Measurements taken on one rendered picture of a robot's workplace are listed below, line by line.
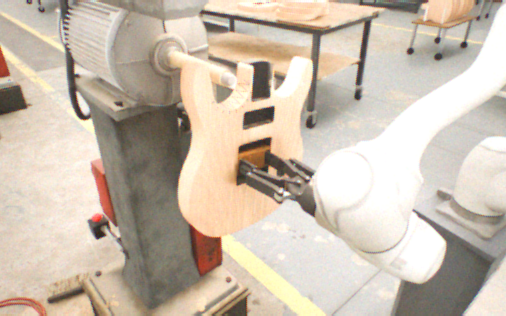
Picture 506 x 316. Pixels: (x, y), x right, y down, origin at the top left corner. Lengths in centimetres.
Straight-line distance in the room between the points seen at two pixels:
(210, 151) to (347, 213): 36
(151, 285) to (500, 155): 120
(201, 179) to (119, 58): 32
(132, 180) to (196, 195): 44
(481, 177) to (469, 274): 32
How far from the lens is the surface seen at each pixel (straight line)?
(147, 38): 88
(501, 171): 126
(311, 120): 331
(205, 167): 75
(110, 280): 167
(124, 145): 111
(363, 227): 48
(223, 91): 109
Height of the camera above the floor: 149
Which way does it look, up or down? 31 degrees down
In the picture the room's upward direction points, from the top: straight up
